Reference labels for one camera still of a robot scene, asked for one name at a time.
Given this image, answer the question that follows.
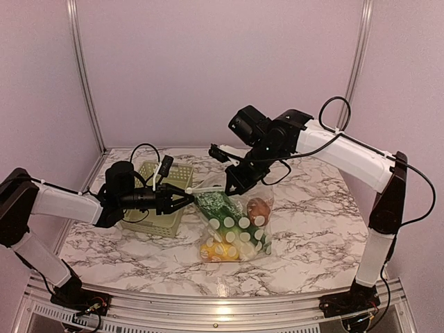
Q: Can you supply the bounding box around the aluminium frame post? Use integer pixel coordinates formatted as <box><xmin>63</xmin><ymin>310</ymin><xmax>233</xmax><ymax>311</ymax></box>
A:
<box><xmin>67</xmin><ymin>0</ymin><xmax>107</xmax><ymax>154</ymax></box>
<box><xmin>336</xmin><ymin>0</ymin><xmax>375</xmax><ymax>131</ymax></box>

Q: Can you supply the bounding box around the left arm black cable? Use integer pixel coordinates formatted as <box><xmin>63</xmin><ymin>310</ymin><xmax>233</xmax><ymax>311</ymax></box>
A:
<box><xmin>130</xmin><ymin>143</ymin><xmax>162</xmax><ymax>223</ymax></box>

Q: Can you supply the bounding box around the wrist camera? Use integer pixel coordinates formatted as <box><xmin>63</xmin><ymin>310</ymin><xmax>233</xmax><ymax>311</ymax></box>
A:
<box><xmin>103</xmin><ymin>155</ymin><xmax>174</xmax><ymax>202</ymax></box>
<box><xmin>228</xmin><ymin>105</ymin><xmax>271</xmax><ymax>147</ymax></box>

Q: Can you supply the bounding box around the right aluminium frame post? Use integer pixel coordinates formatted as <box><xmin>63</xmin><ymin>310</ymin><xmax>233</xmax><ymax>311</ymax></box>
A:
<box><xmin>336</xmin><ymin>0</ymin><xmax>375</xmax><ymax>131</ymax></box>

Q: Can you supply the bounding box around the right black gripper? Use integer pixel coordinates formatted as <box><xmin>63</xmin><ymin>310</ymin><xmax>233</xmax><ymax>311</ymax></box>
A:
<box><xmin>224</xmin><ymin>139</ymin><xmax>285</xmax><ymax>196</ymax></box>

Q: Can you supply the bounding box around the front aluminium rail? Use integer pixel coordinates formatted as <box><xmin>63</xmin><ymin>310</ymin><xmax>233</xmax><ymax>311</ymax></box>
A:
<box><xmin>10</xmin><ymin>282</ymin><xmax>417</xmax><ymax>333</ymax></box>

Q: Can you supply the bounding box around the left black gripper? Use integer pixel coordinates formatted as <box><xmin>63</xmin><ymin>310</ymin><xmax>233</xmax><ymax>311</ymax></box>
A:
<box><xmin>119</xmin><ymin>182</ymin><xmax>194</xmax><ymax>215</ymax></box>

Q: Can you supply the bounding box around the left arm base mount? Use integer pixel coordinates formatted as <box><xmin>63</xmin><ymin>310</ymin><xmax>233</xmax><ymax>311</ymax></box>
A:
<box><xmin>51</xmin><ymin>271</ymin><xmax>111</xmax><ymax>316</ymax></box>

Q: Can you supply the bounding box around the left aluminium frame post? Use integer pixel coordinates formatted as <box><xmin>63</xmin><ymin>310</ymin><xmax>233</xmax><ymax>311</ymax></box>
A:
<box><xmin>67</xmin><ymin>0</ymin><xmax>107</xmax><ymax>154</ymax></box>

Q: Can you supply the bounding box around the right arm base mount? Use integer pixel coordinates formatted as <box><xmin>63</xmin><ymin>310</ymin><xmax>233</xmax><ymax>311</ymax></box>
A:
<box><xmin>319</xmin><ymin>280</ymin><xmax>381</xmax><ymax>318</ymax></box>

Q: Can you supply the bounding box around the yellow lemon toy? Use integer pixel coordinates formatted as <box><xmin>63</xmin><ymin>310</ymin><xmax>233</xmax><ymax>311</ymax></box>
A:
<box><xmin>200</xmin><ymin>244</ymin><xmax>239</xmax><ymax>262</ymax></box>

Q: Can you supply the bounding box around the brown orange round toy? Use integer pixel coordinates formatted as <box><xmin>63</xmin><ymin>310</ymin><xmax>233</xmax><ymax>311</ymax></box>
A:
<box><xmin>246</xmin><ymin>198</ymin><xmax>271</xmax><ymax>227</ymax></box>

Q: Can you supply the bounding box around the green bok choy toy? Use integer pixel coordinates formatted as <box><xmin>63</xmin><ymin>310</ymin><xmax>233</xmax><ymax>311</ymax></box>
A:
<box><xmin>195</xmin><ymin>191</ymin><xmax>258</xmax><ymax>262</ymax></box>

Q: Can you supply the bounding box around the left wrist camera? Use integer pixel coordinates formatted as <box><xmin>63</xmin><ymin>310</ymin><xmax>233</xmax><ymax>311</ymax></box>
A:
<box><xmin>103</xmin><ymin>155</ymin><xmax>174</xmax><ymax>202</ymax></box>

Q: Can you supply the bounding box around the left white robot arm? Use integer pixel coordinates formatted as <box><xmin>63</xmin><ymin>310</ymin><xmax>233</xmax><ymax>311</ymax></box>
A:
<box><xmin>1</xmin><ymin>162</ymin><xmax>194</xmax><ymax>309</ymax></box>

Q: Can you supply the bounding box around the clear zip top bag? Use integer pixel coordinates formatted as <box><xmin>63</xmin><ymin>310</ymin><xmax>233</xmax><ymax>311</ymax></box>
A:
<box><xmin>186</xmin><ymin>174</ymin><xmax>274</xmax><ymax>262</ymax></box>

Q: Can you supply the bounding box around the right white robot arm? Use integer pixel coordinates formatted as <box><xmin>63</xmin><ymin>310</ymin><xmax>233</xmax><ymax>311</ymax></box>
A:
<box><xmin>219</xmin><ymin>105</ymin><xmax>407</xmax><ymax>311</ymax></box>

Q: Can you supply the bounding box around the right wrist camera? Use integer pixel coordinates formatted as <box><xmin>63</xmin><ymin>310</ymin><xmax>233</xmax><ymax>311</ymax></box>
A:
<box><xmin>228</xmin><ymin>105</ymin><xmax>271</xmax><ymax>147</ymax></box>

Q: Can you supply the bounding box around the green perforated plastic basket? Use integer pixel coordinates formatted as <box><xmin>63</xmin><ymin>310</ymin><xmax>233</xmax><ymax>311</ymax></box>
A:
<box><xmin>119</xmin><ymin>160</ymin><xmax>194</xmax><ymax>238</ymax></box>

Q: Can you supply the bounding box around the bright green pepper toy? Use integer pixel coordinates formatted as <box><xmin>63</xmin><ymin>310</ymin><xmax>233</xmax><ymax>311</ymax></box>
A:
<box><xmin>239</xmin><ymin>224</ymin><xmax>272</xmax><ymax>255</ymax></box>

